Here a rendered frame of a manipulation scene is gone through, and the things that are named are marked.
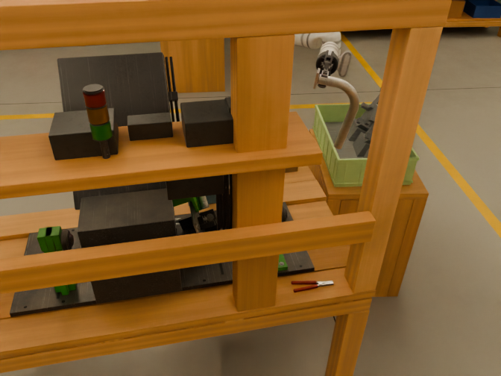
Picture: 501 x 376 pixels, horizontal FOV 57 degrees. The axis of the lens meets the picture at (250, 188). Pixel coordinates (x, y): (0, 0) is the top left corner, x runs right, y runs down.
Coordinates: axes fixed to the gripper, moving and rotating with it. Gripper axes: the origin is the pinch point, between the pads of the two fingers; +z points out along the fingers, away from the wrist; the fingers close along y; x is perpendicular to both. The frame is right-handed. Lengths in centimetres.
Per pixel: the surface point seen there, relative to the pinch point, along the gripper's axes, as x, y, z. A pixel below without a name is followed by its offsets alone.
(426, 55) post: 24.1, 20.7, 18.9
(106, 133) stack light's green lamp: -50, -2, 51
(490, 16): 217, -127, -596
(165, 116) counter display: -41, -5, 34
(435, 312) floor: 96, -152, -49
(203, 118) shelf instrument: -29.1, -1.2, 36.7
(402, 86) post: 20.7, 12.0, 21.1
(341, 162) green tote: 18, -66, -54
